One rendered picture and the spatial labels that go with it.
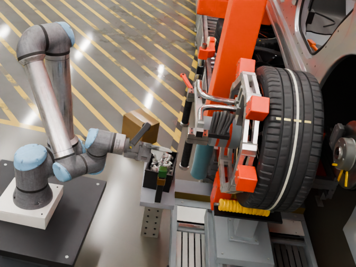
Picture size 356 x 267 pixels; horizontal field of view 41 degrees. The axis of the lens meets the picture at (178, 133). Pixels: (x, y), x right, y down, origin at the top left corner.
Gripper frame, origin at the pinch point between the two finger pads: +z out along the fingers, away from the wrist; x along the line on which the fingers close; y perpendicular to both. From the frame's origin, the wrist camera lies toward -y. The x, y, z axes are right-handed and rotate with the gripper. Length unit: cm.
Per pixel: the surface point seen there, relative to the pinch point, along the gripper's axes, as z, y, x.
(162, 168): -0.6, 9.7, -13.7
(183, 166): 6.6, 5.9, 0.9
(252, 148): 30.4, -7.5, 19.9
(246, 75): 25.9, -39.1, 1.3
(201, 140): 10.3, -6.7, 10.9
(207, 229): 35, 40, -52
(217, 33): 44, -106, -209
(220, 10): 42, -128, -212
